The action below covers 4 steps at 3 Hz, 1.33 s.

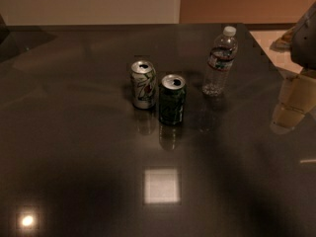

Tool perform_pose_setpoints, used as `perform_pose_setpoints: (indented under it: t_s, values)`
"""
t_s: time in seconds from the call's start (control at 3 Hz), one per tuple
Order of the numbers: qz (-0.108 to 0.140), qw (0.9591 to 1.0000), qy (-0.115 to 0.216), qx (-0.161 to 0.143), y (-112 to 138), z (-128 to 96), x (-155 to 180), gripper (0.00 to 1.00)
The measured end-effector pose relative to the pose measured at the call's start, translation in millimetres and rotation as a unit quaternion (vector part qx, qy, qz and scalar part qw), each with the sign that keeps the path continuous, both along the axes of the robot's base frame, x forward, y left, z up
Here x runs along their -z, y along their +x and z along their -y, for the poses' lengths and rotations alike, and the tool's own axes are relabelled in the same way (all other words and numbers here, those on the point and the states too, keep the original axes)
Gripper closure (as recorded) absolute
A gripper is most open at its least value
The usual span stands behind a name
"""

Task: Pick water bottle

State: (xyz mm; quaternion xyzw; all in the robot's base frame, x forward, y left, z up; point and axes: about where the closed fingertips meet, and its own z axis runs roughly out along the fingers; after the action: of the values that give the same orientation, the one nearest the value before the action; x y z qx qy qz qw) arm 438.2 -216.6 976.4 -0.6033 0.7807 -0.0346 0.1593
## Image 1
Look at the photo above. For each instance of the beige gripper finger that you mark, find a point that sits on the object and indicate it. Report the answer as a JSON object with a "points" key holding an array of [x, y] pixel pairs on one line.
{"points": [[284, 42], [296, 99]]}

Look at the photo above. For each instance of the grey robot gripper body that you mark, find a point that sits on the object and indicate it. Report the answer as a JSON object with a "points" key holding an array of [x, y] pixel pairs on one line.
{"points": [[305, 44]]}

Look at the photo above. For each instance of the clear plastic water bottle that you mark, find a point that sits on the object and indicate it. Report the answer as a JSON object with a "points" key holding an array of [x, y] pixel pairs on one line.
{"points": [[220, 61]]}

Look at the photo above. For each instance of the green soda can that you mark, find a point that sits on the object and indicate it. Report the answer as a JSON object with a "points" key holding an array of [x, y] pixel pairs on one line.
{"points": [[172, 96]]}

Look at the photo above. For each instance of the silver soda can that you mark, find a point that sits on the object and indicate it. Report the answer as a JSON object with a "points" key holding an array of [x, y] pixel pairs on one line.
{"points": [[143, 84]]}

